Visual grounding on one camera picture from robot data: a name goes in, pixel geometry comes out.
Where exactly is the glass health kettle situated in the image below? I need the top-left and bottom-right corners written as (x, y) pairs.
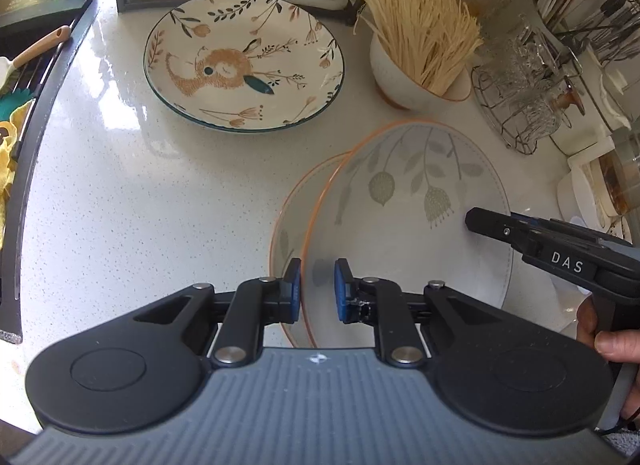
top-left (567, 125), bottom-right (640, 241)

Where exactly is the orange-rimmed leaf-print plate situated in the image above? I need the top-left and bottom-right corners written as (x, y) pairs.
top-left (300, 120), bottom-right (516, 351)
top-left (269, 151), bottom-right (351, 346)

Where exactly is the white bowl holding noodles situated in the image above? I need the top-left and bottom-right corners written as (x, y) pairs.
top-left (369, 34), bottom-right (473, 112)

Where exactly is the wire rack of glass cups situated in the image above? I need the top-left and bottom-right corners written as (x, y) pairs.
top-left (477, 15), bottom-right (581, 140)

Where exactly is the teal sink mat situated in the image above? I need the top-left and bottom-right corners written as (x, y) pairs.
top-left (0, 89), bottom-right (34, 120)

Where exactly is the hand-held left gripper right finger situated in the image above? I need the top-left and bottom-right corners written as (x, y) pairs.
top-left (333, 258), bottom-right (512, 369)

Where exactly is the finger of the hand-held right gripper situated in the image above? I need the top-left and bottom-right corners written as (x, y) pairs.
top-left (465, 207), bottom-right (539, 249)
top-left (511, 212), bottom-right (559, 228)

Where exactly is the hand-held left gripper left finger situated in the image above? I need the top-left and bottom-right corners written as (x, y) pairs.
top-left (131, 257), bottom-right (304, 371)

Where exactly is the rabbit-print plate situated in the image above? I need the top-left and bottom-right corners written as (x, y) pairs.
top-left (144, 0), bottom-right (346, 134)

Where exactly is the bundle of dried noodles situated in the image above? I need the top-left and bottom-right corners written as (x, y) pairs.
top-left (347, 0), bottom-right (485, 96)

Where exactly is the person's right hand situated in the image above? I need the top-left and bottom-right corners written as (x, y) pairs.
top-left (575, 294), bottom-right (624, 362)

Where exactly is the group of hanging utensils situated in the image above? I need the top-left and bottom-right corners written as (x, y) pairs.
top-left (555, 0), bottom-right (640, 63)

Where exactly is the yellow dish cloth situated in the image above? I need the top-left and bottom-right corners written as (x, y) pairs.
top-left (0, 100), bottom-right (37, 251)

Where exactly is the black kitchen sink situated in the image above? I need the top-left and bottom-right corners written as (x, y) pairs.
top-left (0, 0), bottom-right (101, 343)

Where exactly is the black roll-up sink rack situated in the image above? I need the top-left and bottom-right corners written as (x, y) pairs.
top-left (0, 37), bottom-right (68, 100)

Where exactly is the white spatula with wooden handle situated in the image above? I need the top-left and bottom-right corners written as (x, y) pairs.
top-left (0, 25), bottom-right (72, 76)

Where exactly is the wire cup rack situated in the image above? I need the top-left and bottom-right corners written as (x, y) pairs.
top-left (471, 62), bottom-right (585, 156)

